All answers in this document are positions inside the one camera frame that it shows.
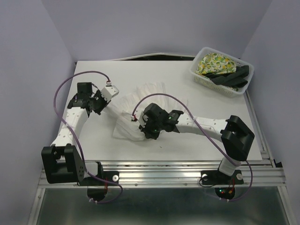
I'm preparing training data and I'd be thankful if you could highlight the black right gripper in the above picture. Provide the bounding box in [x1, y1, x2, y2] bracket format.
[139, 116, 163, 140]

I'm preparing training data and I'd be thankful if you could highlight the white pleated skirt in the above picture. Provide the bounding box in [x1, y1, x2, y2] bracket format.
[104, 82, 186, 142]

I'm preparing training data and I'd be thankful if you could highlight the lemon print skirt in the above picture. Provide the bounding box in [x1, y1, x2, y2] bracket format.
[195, 53, 237, 75]

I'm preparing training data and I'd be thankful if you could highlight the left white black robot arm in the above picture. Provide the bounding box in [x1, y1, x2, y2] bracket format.
[41, 82, 119, 184]

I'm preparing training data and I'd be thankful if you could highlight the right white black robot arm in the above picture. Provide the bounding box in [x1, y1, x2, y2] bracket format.
[134, 103, 255, 183]

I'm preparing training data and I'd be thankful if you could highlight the white plastic basket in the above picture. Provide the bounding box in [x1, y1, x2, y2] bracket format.
[189, 47, 255, 97]

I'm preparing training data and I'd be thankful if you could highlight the black skirt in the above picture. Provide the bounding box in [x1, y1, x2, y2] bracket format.
[204, 66, 249, 89]

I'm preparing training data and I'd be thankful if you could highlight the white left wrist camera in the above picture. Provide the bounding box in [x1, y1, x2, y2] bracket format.
[100, 85, 119, 102]

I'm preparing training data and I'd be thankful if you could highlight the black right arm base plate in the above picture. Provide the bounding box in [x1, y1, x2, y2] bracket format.
[199, 170, 244, 200]

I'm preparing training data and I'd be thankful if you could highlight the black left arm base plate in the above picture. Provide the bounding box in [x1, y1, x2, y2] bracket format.
[78, 171, 123, 204]

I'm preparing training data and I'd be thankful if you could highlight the aluminium extrusion rail frame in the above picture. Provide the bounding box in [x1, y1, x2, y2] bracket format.
[28, 150, 291, 225]

